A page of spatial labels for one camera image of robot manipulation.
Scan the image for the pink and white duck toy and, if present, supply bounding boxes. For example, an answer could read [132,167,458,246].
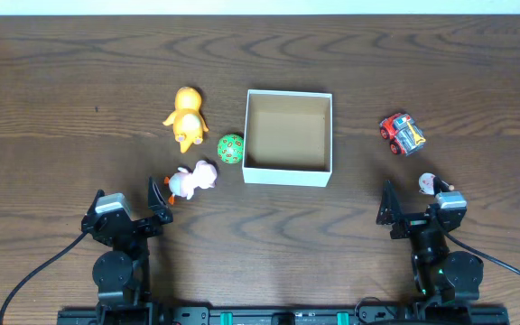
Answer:
[163,160,218,205]

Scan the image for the pig face rattle drum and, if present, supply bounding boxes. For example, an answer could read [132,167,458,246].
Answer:
[419,172,455,196]

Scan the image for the red toy fire truck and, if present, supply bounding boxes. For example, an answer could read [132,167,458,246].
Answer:
[379,113,426,155]

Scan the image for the orange plastic duck toy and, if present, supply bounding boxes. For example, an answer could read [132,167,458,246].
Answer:
[162,87,209,153]

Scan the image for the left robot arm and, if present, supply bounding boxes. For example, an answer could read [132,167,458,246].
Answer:
[81,179,173,325]

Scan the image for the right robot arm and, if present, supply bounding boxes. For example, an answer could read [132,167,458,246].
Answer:
[376,180,484,324]

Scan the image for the green numbered ball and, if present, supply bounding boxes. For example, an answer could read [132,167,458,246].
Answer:
[217,134,244,164]

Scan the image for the white cardboard box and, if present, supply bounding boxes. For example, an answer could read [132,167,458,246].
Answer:
[242,89,333,187]

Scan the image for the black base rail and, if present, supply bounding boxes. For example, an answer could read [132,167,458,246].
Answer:
[57,302,510,325]

